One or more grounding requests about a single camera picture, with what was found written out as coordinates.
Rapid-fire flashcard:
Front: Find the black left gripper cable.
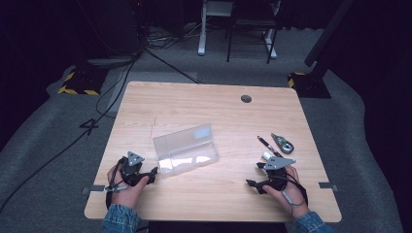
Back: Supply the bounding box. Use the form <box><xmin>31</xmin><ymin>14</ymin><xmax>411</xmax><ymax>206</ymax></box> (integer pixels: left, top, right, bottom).
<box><xmin>105</xmin><ymin>156</ymin><xmax>129</xmax><ymax>210</ymax></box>

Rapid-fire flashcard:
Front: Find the person's left hand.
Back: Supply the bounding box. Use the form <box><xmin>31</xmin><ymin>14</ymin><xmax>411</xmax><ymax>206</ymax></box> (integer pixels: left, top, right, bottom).
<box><xmin>107</xmin><ymin>163</ymin><xmax>151</xmax><ymax>210</ymax></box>

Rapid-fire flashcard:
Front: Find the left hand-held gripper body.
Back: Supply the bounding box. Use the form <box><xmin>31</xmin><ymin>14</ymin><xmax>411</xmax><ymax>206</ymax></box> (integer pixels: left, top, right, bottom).
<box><xmin>121</xmin><ymin>150</ymin><xmax>151</xmax><ymax>187</ymax></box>

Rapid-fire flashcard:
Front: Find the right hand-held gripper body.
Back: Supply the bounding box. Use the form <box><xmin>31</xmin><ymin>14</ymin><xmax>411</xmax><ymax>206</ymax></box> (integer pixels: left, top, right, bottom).
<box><xmin>263</xmin><ymin>156</ymin><xmax>296</xmax><ymax>192</ymax></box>

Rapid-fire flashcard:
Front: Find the black pen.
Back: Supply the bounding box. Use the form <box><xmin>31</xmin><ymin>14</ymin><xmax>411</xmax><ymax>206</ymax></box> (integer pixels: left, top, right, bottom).
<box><xmin>257</xmin><ymin>135</ymin><xmax>284</xmax><ymax>158</ymax></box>

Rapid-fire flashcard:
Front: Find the grey gripper plug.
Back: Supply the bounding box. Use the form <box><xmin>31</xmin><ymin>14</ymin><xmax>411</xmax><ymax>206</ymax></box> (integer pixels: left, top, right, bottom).
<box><xmin>281</xmin><ymin>190</ymin><xmax>295</xmax><ymax>206</ymax></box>
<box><xmin>104</xmin><ymin>184</ymin><xmax>128</xmax><ymax>193</ymax></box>

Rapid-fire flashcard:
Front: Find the dark computer tower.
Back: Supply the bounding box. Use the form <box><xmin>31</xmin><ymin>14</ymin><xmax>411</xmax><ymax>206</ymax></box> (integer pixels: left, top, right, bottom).
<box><xmin>103</xmin><ymin>0</ymin><xmax>149</xmax><ymax>56</ymax></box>

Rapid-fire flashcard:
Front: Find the black metal chair frame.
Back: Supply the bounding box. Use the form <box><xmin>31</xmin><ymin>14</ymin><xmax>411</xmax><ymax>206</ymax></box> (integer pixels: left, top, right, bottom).
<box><xmin>225</xmin><ymin>0</ymin><xmax>280</xmax><ymax>64</ymax></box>

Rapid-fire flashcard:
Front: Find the clear plastic pencil case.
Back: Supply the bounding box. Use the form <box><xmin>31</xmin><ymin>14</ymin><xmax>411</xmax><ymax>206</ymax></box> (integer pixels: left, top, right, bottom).
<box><xmin>153</xmin><ymin>123</ymin><xmax>221</xmax><ymax>178</ymax></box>

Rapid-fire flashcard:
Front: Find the grey left gripper plug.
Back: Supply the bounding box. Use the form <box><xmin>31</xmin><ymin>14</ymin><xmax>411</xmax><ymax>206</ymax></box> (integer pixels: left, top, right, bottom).
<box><xmin>104</xmin><ymin>184</ymin><xmax>128</xmax><ymax>193</ymax></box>

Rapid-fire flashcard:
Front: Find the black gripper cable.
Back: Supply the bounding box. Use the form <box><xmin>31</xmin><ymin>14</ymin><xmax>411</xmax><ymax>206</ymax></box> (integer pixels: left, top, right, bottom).
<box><xmin>285</xmin><ymin>173</ymin><xmax>309</xmax><ymax>208</ymax></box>
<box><xmin>105</xmin><ymin>156</ymin><xmax>129</xmax><ymax>210</ymax></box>

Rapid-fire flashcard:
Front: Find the white desk leg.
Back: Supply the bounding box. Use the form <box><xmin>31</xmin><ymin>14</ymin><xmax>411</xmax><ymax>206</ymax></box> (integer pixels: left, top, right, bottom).
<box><xmin>197</xmin><ymin>0</ymin><xmax>235</xmax><ymax>57</ymax></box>
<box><xmin>262</xmin><ymin>0</ymin><xmax>282</xmax><ymax>60</ymax></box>

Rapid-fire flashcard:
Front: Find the grey table edge bracket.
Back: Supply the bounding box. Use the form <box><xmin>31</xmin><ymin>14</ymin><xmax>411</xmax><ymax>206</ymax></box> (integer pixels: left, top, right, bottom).
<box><xmin>81</xmin><ymin>184</ymin><xmax>107</xmax><ymax>195</ymax></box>
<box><xmin>318</xmin><ymin>182</ymin><xmax>339</xmax><ymax>192</ymax></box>

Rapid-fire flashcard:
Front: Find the grey green correction tape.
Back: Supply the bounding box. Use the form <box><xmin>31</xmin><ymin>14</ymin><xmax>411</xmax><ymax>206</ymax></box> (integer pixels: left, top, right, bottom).
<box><xmin>270</xmin><ymin>132</ymin><xmax>295</xmax><ymax>154</ymax></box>

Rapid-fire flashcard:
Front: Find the long black floor cable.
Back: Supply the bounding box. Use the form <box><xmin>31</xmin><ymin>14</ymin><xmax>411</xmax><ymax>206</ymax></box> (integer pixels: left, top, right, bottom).
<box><xmin>0</xmin><ymin>52</ymin><xmax>142</xmax><ymax>212</ymax></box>

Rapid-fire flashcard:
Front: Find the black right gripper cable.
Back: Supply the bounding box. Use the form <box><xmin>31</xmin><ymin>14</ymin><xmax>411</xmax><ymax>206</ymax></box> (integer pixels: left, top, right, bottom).
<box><xmin>285</xmin><ymin>173</ymin><xmax>309</xmax><ymax>208</ymax></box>

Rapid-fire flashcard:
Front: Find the grey right gripper plug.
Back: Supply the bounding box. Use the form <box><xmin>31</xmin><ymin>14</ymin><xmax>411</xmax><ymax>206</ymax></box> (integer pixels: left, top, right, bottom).
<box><xmin>281</xmin><ymin>190</ymin><xmax>295</xmax><ymax>206</ymax></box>

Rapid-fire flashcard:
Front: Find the black striped stand base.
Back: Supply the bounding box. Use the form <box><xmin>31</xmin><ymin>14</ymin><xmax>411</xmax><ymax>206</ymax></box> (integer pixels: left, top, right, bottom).
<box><xmin>57</xmin><ymin>66</ymin><xmax>110</xmax><ymax>96</ymax></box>
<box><xmin>287</xmin><ymin>71</ymin><xmax>332</xmax><ymax>99</ymax></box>

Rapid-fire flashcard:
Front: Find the person's right hand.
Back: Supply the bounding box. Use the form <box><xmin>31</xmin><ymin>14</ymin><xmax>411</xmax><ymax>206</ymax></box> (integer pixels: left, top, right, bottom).
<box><xmin>261</xmin><ymin>165</ymin><xmax>310</xmax><ymax>219</ymax></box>

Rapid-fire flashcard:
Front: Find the black slanted stand pole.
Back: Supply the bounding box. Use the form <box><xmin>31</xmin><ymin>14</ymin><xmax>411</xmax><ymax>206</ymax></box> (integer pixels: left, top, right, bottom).
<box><xmin>304</xmin><ymin>0</ymin><xmax>354</xmax><ymax>79</ymax></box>

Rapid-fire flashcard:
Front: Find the bundle of floor cables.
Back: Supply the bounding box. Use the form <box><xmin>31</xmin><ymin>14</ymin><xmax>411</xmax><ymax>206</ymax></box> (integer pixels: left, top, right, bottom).
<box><xmin>144</xmin><ymin>22</ymin><xmax>199</xmax><ymax>50</ymax></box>

